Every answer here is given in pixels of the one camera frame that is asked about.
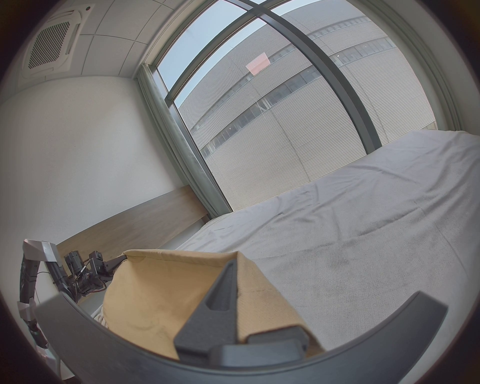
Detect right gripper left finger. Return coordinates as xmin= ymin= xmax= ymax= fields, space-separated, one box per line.
xmin=174 ymin=260 xmax=241 ymax=366

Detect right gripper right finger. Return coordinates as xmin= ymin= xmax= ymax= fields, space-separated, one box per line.
xmin=245 ymin=325 xmax=310 ymax=356

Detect tan shorts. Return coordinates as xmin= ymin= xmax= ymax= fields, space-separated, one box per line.
xmin=102 ymin=249 xmax=327 ymax=361

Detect bed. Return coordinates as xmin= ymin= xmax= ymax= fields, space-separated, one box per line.
xmin=56 ymin=129 xmax=480 ymax=355

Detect grey-green curtain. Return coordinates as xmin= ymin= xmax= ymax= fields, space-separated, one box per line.
xmin=136 ymin=64 xmax=231 ymax=220
xmin=375 ymin=0 xmax=464 ymax=132

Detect window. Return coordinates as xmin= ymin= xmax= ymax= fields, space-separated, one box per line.
xmin=142 ymin=0 xmax=466 ymax=222

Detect white ceiling air conditioner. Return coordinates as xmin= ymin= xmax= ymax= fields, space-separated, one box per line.
xmin=19 ymin=4 xmax=92 ymax=79

